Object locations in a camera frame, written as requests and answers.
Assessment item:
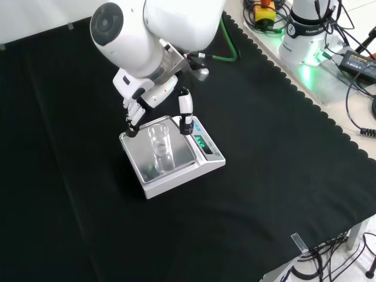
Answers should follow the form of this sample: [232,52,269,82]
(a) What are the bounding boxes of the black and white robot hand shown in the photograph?
[113,69,194,139]

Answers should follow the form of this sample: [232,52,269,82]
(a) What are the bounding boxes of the white table leg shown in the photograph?
[346,219,371,251]

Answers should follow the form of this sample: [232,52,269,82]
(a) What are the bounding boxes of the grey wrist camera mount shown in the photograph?
[187,57,210,82]

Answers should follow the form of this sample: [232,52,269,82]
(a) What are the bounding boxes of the black scalloped bench cloth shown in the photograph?
[0,10,376,282]

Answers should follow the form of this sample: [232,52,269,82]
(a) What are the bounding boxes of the clear glass beaker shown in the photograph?
[147,123,176,173]

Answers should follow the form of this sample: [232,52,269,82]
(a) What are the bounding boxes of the black cable with ferrite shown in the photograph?
[345,79,376,136]

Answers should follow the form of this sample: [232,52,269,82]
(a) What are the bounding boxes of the white electronic balance steel pan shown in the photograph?
[119,115,226,200]

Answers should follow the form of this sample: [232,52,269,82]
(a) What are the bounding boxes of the black cable bundle under table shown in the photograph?
[280,231,376,282]

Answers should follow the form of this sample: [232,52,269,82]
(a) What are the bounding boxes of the yellow stop button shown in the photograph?
[254,0,277,24]

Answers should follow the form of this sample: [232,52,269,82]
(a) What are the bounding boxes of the pale metal base board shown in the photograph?
[243,16,376,106]

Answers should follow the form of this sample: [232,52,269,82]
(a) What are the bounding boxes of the black power adapter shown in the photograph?
[338,49,376,80]

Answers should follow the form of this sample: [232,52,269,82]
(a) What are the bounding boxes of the black tripod leg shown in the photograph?
[354,25,376,53]

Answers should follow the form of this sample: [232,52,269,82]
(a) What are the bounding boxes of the black coiled cables by button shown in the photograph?
[242,0,292,33]

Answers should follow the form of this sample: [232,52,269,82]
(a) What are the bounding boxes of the green cable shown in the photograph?
[202,20,241,63]

